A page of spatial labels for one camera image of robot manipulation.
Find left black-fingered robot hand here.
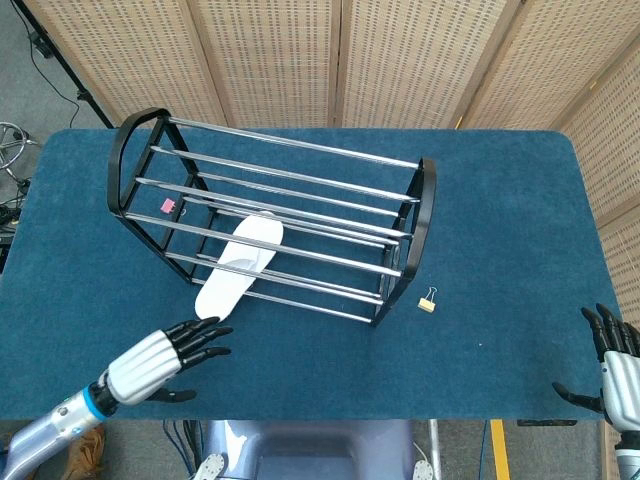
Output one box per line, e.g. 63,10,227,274
106,316,235,406

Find silver metal leg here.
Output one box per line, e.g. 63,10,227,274
426,419,445,480

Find woven wooden folding screen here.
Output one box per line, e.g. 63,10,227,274
22,0,640,480

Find brown suede boot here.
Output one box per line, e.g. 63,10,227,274
66,424,107,467

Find black shoe rack chrome bars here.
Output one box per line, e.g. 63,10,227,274
107,106,439,329

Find black cable bundle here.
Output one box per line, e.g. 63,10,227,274
162,419,202,477

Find right black-fingered robot hand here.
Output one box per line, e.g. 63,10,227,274
551,302,640,437

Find blue-grey robot torso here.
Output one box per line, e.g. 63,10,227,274
204,419,416,480

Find chrome chair base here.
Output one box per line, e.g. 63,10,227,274
0,121,39,177

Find white slipper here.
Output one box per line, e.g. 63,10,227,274
193,210,285,322

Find blue carpet table mat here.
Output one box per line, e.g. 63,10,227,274
0,127,626,422

